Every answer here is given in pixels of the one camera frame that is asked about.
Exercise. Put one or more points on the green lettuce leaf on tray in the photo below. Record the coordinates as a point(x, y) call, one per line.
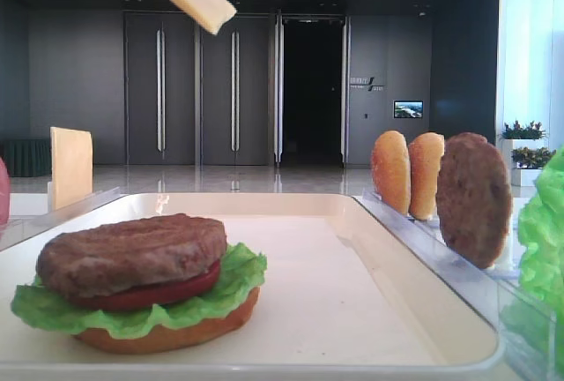
point(241, 270)

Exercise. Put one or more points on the bread bun far right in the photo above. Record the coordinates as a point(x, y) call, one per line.
point(391, 170)

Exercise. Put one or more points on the bread bun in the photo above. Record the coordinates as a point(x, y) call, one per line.
point(391, 170)
point(425, 153)

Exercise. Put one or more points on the bread bun near right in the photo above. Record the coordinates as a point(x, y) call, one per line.
point(425, 153)

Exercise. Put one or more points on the red tomato slice in burger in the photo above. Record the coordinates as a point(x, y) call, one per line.
point(145, 296)

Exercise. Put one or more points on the brown meat patty on tray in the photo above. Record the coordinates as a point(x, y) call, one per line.
point(115, 257)

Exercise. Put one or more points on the standing brown meat patty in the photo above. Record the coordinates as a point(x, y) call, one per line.
point(473, 198)

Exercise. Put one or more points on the red tomato slice standing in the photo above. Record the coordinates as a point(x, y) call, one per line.
point(5, 191)

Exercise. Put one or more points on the standing green lettuce leaf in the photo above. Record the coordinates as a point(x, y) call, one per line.
point(540, 231)

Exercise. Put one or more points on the dark double door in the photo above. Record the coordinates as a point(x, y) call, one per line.
point(195, 98)

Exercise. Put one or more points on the cream rectangular metal tray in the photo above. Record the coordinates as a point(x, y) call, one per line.
point(343, 299)

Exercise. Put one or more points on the bottom bun on tray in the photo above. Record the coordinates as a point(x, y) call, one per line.
point(161, 339)

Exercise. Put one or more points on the potted flower plants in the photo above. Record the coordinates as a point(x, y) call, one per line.
point(524, 148)

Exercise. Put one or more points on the green draped table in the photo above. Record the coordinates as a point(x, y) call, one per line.
point(27, 157)

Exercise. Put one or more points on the wall display screen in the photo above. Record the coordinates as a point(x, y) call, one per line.
point(408, 109)

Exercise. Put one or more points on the clear right long rail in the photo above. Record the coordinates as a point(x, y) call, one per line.
point(488, 292)

